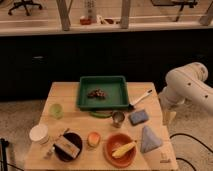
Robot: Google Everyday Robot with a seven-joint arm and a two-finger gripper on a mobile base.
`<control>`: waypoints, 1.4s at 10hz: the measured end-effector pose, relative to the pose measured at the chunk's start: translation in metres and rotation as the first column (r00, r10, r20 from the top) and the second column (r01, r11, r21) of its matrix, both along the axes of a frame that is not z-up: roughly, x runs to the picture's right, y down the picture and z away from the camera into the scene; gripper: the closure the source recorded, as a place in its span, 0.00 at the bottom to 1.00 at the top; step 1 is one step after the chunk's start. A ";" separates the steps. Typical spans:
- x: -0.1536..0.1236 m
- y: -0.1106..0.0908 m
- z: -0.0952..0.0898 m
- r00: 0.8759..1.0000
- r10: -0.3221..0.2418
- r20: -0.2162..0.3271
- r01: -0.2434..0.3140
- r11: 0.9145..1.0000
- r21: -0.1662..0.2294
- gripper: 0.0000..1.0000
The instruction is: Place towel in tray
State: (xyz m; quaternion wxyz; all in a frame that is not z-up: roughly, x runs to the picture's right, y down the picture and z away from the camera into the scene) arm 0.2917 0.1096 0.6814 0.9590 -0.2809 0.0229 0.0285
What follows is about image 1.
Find red object on shelf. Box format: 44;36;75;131
80;18;92;25

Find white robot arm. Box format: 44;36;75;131
159;62;213;115

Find orange bowl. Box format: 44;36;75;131
103;133;136;168

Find wooden block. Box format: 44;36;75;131
55;136;80;158

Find yellow corn cob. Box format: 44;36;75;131
112;141;136;158

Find blue sponge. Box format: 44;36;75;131
129;110;149;125

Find dark brown bowl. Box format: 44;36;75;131
54;133;83;162

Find black stand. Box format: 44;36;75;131
0;138;9;171

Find small metal cup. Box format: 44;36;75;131
112;111;125;128

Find small orange-yellow cup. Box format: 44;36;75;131
87;132;101;147

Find dark brown crumpled object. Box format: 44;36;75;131
87;89;106;99

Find green translucent cup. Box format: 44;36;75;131
49;103;63;119

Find black cable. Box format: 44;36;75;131
169;132;213;171

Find grey-blue towel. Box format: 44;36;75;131
140;125;163;153

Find green plastic tray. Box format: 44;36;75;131
76;76;129;110

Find wooden table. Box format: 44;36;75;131
24;82;178;171

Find white cup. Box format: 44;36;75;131
29;124;49;144

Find black office chair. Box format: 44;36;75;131
8;0;43;16

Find green flat lid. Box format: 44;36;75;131
89;111;112;118

